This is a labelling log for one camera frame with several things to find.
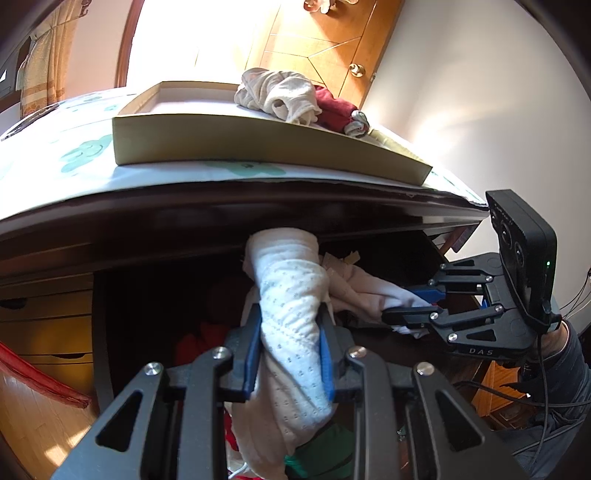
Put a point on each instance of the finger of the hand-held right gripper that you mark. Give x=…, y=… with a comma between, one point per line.
x=461, y=321
x=461, y=281

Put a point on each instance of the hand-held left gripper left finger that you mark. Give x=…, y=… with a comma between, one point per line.
x=251, y=350

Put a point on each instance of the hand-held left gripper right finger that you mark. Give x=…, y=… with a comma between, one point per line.
x=326, y=355

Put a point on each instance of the white dotted underwear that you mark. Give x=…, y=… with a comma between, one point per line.
x=288, y=300

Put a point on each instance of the pale pink underwear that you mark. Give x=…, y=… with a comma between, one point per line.
x=364, y=290

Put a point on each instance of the small striped underwear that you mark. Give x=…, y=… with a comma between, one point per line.
x=356, y=123

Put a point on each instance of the shallow cardboard box tray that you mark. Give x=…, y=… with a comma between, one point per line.
x=231, y=138

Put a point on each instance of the person's right forearm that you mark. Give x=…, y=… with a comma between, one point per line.
x=572, y=364

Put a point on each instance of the orange wooden cabinet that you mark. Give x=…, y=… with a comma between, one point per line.
x=501, y=392

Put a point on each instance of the person's grey clothing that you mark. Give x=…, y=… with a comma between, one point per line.
x=554, y=447

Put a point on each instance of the light wooden cabinet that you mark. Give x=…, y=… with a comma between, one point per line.
x=46, y=318

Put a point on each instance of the brass door knob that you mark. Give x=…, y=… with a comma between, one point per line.
x=357, y=70

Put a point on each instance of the white green-cloud tablecloth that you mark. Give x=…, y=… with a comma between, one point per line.
x=55, y=170

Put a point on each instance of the orange wooden door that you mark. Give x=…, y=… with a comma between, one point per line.
x=314, y=50

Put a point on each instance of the pale cut-out door ornament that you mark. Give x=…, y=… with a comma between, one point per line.
x=323, y=4

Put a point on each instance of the tied beige checked curtain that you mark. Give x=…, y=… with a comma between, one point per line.
x=51, y=60

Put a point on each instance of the dark-framed window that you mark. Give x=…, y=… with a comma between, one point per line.
x=9, y=69

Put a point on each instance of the dark brown door frame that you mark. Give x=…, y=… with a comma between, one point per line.
x=129, y=46

